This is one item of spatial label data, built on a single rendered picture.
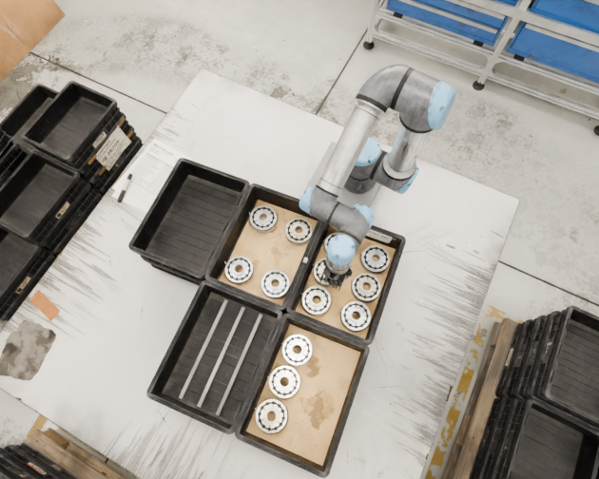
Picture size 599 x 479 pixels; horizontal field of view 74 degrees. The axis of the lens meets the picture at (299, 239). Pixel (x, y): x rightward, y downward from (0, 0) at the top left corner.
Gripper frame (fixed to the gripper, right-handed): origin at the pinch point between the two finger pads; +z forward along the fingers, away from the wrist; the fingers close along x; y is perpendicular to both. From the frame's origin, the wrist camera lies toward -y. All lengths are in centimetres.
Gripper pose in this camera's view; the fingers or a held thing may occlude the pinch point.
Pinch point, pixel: (336, 274)
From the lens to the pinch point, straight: 144.5
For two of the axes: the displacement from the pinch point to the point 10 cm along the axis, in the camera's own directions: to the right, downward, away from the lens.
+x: 9.1, 3.9, -1.6
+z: 0.2, 3.5, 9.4
